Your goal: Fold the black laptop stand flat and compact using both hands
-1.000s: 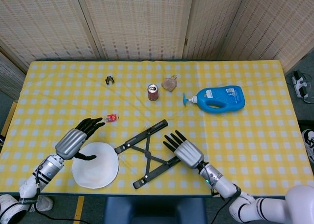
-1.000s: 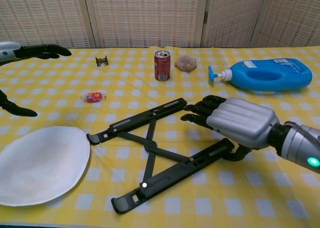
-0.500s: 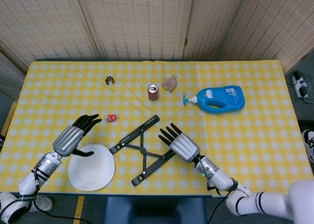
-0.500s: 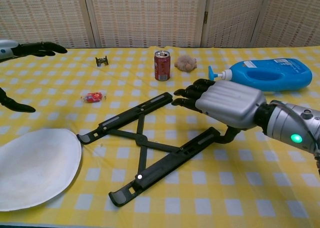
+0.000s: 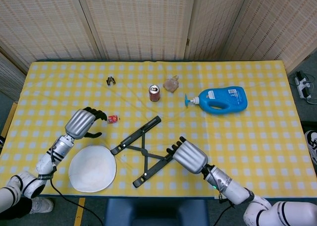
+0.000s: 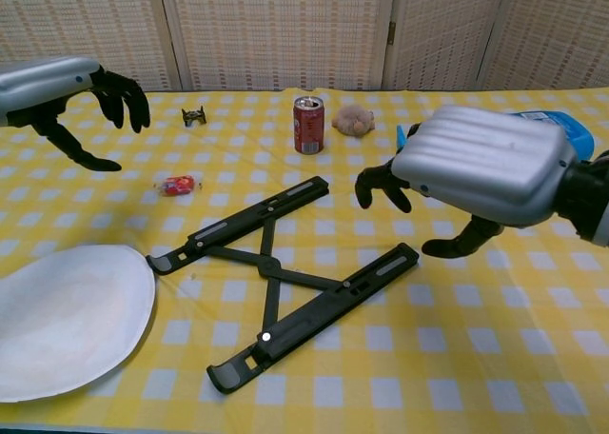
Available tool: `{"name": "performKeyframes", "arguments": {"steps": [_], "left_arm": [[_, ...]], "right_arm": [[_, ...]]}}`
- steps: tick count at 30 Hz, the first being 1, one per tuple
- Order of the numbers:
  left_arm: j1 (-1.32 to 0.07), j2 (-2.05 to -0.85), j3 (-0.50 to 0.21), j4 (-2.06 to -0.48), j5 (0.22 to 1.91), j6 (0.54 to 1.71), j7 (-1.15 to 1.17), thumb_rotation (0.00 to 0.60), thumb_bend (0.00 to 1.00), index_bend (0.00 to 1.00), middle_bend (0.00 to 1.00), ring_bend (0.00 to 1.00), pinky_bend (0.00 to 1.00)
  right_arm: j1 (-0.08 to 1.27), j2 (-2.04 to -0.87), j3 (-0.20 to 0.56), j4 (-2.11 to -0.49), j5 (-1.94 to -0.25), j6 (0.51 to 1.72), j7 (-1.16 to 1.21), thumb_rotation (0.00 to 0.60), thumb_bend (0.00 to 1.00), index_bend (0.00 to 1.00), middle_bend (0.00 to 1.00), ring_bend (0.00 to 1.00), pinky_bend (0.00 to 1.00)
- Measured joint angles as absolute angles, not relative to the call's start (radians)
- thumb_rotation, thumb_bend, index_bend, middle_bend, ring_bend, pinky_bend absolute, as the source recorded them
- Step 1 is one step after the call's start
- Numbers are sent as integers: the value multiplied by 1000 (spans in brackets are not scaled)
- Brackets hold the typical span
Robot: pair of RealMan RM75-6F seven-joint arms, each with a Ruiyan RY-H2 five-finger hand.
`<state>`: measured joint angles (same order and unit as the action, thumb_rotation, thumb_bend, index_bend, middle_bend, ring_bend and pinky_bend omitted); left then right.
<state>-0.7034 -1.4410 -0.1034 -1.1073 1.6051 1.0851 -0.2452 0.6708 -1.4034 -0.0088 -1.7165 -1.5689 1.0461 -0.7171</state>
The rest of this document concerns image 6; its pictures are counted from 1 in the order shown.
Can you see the black folding laptop stand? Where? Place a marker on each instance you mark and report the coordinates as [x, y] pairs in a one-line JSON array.
[[304, 320]]

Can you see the red soda can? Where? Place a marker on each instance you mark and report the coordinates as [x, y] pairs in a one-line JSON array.
[[308, 127]]

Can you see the blue pump detergent bottle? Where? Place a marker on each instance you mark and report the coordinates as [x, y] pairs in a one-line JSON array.
[[571, 129]]

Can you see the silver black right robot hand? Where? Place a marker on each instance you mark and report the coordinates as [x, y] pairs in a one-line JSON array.
[[485, 163]]

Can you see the small black clip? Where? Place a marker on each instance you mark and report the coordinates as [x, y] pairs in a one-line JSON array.
[[193, 116]]

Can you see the woven folding screen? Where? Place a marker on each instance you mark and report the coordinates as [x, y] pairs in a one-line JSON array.
[[285, 34]]

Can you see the red wrapped candy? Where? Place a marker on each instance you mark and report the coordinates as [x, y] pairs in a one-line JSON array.
[[178, 185]]

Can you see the yellow checkered tablecloth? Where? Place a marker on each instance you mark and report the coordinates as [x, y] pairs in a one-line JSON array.
[[476, 310]]

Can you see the white paper plate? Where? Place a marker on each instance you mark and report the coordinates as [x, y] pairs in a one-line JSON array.
[[66, 320]]

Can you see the beige fluffy plush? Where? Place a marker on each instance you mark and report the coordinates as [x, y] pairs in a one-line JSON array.
[[352, 120]]

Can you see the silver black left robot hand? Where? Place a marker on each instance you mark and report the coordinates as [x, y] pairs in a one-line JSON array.
[[43, 84]]

